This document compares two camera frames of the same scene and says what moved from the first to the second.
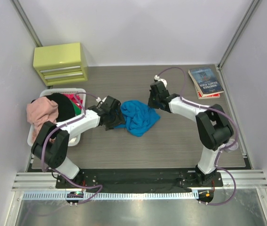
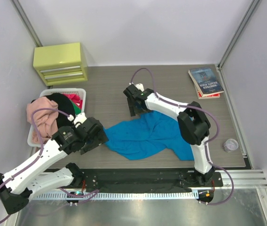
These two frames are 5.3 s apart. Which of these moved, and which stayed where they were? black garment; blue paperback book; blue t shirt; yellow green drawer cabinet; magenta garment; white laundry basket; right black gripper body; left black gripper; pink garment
Moved: right black gripper body; left black gripper; blue t shirt
Stayed: white laundry basket; magenta garment; black garment; pink garment; yellow green drawer cabinet; blue paperback book
